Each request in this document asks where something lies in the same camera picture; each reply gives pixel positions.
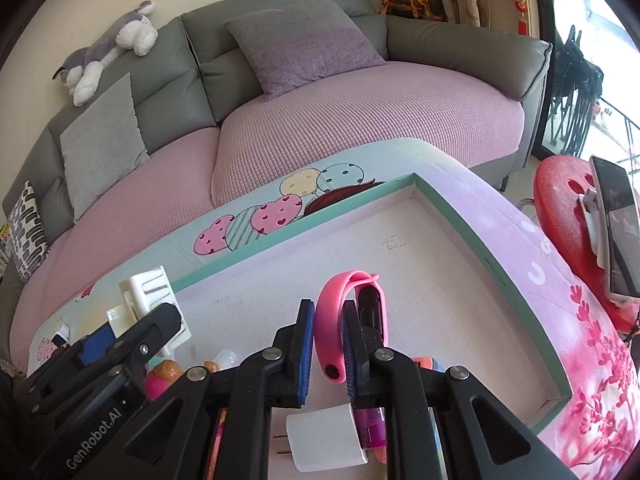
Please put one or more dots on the smartphone in white holder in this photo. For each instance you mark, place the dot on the smartphone in white holder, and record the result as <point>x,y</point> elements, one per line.
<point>612,218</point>

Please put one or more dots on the black white patterned pillow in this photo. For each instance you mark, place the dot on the black white patterned pillow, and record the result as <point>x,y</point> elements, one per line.
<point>30,246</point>

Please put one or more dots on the purple grey throw pillow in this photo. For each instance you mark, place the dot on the purple grey throw pillow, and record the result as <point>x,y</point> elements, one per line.
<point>301,43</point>

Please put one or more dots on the teal shallow cardboard tray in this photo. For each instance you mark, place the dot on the teal shallow cardboard tray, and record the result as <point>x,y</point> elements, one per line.
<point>448,300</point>

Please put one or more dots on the light grey throw pillow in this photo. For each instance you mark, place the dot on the light grey throw pillow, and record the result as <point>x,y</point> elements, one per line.
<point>102,146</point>

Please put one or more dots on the pink smart watch band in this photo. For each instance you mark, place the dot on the pink smart watch band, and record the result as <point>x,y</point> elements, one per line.
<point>370,300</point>

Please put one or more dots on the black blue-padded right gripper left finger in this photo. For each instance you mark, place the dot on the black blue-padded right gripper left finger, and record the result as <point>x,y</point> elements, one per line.
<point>205,425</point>

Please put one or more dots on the white USB wall charger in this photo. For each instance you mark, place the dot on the white USB wall charger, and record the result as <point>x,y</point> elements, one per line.
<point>324,440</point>

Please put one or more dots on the red plastic stool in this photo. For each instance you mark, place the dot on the red plastic stool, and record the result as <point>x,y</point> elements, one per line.
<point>558,183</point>

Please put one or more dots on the grey leather sofa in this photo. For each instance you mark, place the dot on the grey leather sofa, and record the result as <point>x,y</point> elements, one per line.
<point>196,76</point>

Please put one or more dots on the cream plastic phone stand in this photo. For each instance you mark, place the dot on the cream plastic phone stand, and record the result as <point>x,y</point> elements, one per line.
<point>142,293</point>

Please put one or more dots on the grey white plush husky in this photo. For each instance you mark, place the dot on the grey white plush husky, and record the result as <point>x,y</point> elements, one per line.
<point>81,71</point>

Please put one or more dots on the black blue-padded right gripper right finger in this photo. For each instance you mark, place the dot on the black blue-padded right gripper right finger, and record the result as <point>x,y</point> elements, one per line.
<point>439,425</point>

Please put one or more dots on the black folding chair outside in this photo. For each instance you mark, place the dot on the black folding chair outside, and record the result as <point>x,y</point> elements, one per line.
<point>576,89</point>

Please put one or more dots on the pink-haired brown doll toy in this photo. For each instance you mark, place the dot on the pink-haired brown doll toy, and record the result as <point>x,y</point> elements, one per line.
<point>161,377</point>

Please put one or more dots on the purple pink mini fan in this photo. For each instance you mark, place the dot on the purple pink mini fan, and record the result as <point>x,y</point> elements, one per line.
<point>370,424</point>

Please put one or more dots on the pink sofa seat cover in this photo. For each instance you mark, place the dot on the pink sofa seat cover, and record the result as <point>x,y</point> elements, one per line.
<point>466,118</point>

